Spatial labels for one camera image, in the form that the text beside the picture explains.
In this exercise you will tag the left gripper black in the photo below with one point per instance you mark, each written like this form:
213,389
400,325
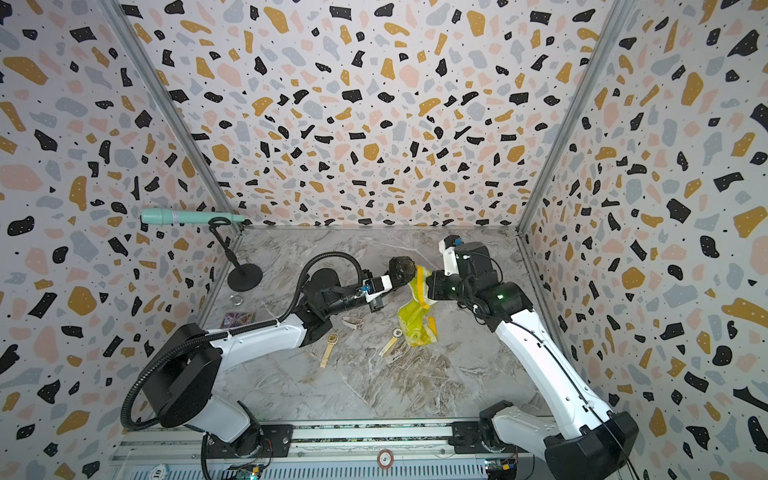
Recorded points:
377,299

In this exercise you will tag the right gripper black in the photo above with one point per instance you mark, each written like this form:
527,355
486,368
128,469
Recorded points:
439,291

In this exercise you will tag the black watch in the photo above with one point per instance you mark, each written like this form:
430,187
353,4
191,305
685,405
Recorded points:
401,270

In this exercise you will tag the yellow green white cloth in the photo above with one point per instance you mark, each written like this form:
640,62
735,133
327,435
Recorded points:
415,318

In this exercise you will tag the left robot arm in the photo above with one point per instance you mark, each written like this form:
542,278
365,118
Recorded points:
176,388

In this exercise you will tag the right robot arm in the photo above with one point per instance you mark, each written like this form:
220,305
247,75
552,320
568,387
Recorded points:
585,438

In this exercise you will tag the black microphone stand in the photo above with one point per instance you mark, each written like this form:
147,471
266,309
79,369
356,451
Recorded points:
244,276

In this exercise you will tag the small framed picture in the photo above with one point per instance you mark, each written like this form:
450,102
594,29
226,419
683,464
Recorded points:
236,319

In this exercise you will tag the red white round sticker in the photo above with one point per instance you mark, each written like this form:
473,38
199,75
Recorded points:
385,459

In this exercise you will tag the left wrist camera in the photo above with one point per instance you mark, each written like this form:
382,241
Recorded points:
374,287

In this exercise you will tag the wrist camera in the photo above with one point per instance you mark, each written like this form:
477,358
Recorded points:
374,287
447,249

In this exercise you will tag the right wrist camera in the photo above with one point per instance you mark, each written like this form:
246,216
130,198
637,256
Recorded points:
447,249

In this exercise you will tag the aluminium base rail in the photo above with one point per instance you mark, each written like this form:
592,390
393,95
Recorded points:
334,449

